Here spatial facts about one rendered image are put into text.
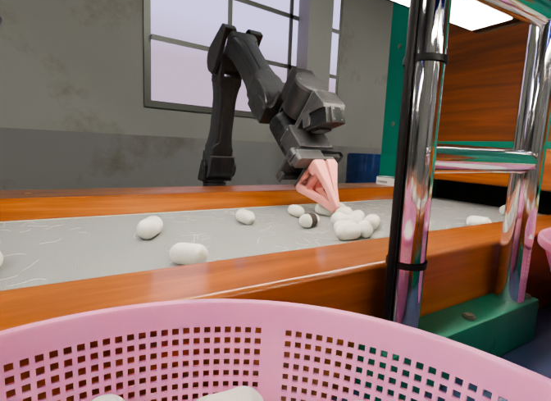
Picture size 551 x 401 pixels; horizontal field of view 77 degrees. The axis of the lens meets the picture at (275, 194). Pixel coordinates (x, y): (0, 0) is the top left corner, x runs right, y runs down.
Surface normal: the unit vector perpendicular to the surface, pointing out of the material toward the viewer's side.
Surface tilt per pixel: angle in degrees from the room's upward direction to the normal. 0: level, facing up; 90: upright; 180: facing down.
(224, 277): 0
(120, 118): 90
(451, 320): 0
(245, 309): 75
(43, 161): 90
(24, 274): 0
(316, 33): 90
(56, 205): 45
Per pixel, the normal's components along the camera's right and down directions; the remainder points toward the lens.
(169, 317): 0.27, -0.13
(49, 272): 0.04, -0.99
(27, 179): 0.59, 0.13
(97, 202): 0.39, -0.61
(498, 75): -0.86, 0.04
